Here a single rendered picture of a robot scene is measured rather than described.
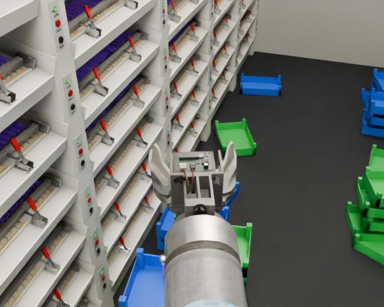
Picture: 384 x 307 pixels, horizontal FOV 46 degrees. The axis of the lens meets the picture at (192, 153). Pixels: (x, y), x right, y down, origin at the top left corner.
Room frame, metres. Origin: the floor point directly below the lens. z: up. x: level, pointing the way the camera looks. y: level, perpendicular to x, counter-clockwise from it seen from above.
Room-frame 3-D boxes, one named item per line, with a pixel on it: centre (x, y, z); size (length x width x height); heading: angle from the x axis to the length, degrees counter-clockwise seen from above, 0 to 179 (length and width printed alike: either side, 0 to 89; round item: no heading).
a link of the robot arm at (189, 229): (0.38, -0.01, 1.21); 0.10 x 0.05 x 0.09; 93
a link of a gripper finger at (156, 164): (0.55, 0.05, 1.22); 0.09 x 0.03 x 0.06; 34
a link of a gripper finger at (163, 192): (0.51, 0.03, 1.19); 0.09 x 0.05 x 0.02; 34
